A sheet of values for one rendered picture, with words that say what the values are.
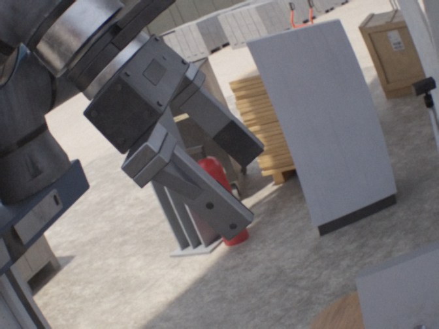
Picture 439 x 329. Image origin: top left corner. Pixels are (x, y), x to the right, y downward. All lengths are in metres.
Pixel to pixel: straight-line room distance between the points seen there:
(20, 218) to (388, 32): 5.61
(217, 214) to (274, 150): 4.68
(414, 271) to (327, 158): 3.30
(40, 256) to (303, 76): 2.59
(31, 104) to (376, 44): 5.49
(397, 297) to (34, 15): 0.47
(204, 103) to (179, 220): 3.96
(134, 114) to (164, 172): 0.05
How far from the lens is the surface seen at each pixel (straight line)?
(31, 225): 1.11
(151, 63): 0.60
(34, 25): 0.58
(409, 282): 0.66
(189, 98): 0.67
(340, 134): 3.90
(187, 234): 4.65
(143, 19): 0.56
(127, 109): 0.55
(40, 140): 1.21
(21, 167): 1.19
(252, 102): 5.16
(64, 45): 0.57
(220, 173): 4.43
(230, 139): 0.68
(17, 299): 1.31
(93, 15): 0.57
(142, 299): 4.20
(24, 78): 1.20
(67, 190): 1.24
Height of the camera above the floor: 1.55
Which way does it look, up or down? 13 degrees down
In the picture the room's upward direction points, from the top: 22 degrees counter-clockwise
